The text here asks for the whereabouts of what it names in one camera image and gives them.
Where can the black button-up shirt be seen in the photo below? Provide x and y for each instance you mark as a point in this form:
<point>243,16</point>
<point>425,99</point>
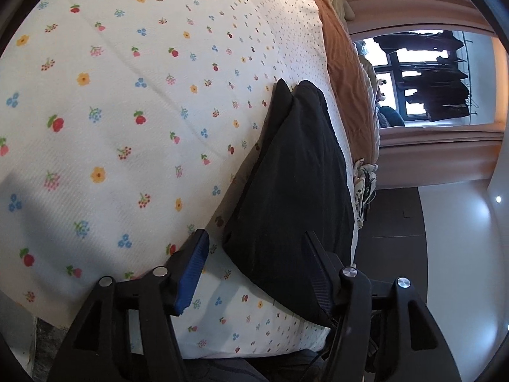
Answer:
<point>294,191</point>

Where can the long dark hanging garment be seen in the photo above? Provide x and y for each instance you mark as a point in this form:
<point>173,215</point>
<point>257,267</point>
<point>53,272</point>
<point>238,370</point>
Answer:
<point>417,41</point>

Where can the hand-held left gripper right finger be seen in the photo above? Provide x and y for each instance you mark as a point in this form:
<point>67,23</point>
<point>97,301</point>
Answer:
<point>324,286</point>

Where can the orange blanket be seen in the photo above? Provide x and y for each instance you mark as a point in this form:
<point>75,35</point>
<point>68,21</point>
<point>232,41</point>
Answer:
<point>342,67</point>

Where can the cluster of dark hanging clothes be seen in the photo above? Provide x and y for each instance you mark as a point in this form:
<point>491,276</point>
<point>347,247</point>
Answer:
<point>441,91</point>

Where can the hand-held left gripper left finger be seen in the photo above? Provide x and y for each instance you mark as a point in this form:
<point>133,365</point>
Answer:
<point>191,274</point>

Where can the white floral bed sheet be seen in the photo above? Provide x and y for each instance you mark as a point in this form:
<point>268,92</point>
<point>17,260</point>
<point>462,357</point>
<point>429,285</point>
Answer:
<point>119,107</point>

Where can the window with dark frame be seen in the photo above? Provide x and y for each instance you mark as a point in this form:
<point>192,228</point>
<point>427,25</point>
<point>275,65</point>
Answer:
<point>409,53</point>

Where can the metal clothes rail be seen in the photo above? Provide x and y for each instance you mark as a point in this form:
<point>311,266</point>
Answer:
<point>467,67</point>

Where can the patterned fringed cloth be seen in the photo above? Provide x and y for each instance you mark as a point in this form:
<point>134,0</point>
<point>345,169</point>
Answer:
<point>360,183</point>

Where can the pink curtain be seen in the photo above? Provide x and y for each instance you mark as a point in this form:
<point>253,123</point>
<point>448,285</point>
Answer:
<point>437,159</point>
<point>397,12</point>

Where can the folded black garment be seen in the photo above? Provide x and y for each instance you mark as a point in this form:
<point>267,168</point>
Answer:
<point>278,103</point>

